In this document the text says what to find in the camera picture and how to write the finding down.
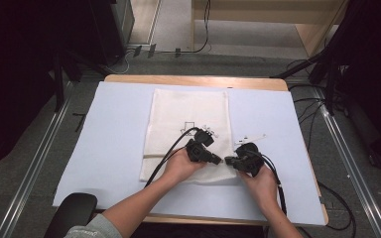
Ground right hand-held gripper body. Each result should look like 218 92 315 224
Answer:
232 133 268 177

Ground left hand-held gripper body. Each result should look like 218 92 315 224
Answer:
185 125 220 164

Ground white cloth bag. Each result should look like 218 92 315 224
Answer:
139 87 238 184

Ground person's left hand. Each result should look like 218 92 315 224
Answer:
161 148 208 186

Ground person's right hand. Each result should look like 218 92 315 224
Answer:
238 163 280 214

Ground wooden table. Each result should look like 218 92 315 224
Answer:
88 73 330 228

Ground light blue table sheet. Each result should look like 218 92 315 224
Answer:
52 80 327 227

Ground black metal stand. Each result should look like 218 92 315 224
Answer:
50 49 113 113
270 46 349 117

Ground grey sleeve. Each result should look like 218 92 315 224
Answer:
63 213 124 238

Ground light wooden desk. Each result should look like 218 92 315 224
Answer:
190 0 349 59

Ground black chair armrest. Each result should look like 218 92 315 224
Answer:
44 192 99 238

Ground black cabinet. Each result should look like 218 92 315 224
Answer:
88 0 136 66

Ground black curtain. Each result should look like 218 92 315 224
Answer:
0 0 95 175
323 0 381 171

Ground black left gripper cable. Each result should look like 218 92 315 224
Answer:
144 126 201 188

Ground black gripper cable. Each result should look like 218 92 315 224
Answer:
144 126 201 188
247 150 289 216

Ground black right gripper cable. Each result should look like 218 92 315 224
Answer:
247 150 289 216

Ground metal floor rail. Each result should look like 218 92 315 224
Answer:
312 86 381 238
0 81 76 238

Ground black looped floor cable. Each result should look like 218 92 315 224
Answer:
317 180 358 233

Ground white floor cable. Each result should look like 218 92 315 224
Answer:
106 49 137 75

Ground black hanging cable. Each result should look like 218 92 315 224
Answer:
174 0 212 58

